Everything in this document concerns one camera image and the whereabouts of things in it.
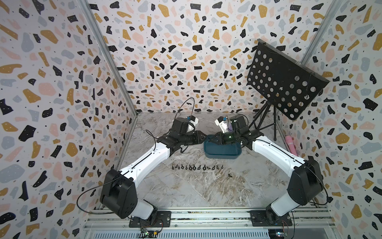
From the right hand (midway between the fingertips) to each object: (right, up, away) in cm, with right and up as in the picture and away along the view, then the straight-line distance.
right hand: (210, 140), depth 80 cm
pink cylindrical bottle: (+58, -6, +24) cm, 63 cm away
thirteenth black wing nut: (-22, -18, +12) cm, 31 cm away
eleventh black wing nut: (+13, -22, +9) cm, 27 cm away
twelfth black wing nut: (-19, -18, +12) cm, 29 cm away
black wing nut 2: (0, -18, +12) cm, 22 cm away
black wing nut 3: (+3, -19, +12) cm, 22 cm away
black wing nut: (-17, -18, +12) cm, 27 cm away
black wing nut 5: (+8, -18, +12) cm, 23 cm away
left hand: (-1, +2, -2) cm, 3 cm away
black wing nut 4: (+5, -18, +12) cm, 22 cm away
